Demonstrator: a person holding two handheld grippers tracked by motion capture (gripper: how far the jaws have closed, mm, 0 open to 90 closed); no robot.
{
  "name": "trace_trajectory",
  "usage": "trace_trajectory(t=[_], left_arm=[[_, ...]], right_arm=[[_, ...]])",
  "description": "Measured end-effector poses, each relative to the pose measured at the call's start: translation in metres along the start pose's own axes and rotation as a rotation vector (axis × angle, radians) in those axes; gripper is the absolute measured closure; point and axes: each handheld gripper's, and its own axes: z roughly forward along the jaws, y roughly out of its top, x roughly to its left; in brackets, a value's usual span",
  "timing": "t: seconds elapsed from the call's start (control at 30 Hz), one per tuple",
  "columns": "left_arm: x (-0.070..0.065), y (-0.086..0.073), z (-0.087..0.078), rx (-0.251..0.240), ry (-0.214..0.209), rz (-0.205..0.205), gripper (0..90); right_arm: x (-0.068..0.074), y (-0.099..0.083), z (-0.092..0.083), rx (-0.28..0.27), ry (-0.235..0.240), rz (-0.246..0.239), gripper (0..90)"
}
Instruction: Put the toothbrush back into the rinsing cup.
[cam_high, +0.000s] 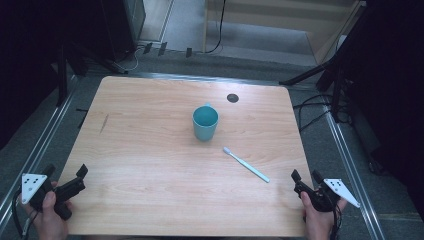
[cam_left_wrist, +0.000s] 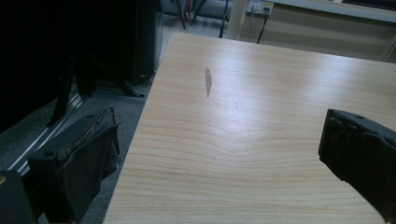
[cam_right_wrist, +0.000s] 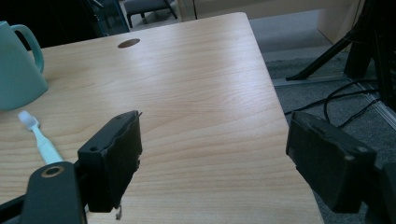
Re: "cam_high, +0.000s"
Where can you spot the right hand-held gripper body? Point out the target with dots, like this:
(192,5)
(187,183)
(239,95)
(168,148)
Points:
(320,198)

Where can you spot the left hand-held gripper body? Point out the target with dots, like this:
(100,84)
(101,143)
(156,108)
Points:
(68,189)

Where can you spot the light blue toothbrush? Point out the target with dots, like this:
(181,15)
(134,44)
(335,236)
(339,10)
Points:
(248,165)

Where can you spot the teal cup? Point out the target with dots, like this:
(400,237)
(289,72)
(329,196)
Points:
(205,123)

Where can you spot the person's right hand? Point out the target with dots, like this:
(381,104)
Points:
(318,223)

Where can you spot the person's left hand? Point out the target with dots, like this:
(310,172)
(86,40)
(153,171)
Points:
(50,221)

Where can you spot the black metal stand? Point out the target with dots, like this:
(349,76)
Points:
(62,76)
(335,86)

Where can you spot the round dark table grommet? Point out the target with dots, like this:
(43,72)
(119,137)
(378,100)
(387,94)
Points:
(232,98)

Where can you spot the black cabinet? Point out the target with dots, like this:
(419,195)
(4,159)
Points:
(123,26)

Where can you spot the metal floor rail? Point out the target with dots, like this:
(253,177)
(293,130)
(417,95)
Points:
(350,166)
(200,78)
(36,150)

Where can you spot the small black floor bracket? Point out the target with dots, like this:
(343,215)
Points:
(162,48)
(147,48)
(189,52)

